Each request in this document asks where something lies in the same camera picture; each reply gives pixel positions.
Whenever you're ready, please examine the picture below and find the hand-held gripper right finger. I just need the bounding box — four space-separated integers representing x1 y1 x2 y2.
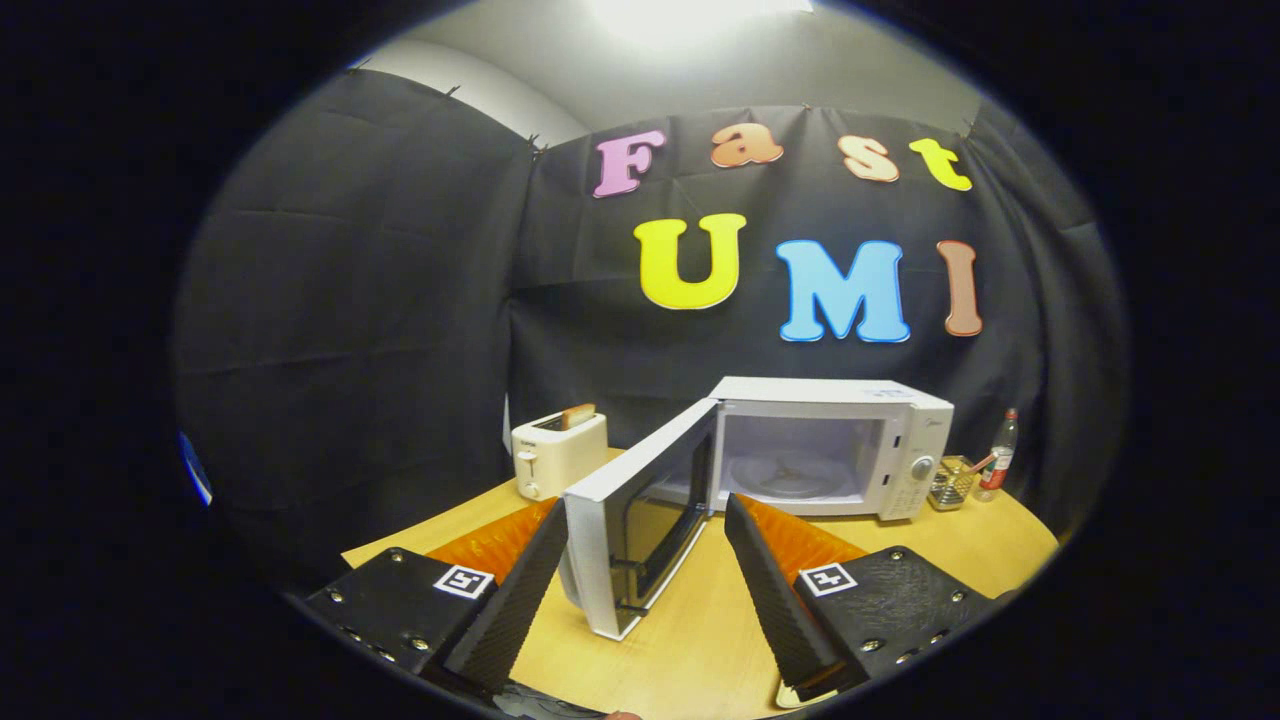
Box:
722 493 1003 701

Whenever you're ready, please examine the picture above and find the white toaster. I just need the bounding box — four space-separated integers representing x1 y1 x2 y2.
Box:
510 410 609 502

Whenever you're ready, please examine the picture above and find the wire mesh basket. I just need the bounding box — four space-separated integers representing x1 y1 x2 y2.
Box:
927 455 977 512

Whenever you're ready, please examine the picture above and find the cream square plate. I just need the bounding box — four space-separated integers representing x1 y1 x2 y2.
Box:
775 680 841 709

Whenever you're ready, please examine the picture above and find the glass microwave turntable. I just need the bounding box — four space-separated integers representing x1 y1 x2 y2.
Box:
728 455 863 501

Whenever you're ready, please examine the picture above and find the white microwave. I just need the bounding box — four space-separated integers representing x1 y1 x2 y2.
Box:
558 376 955 642

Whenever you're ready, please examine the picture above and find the clear plastic water bottle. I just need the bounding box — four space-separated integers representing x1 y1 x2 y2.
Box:
975 408 1020 502

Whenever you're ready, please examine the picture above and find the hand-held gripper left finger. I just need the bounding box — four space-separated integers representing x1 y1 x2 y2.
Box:
300 497 569 698

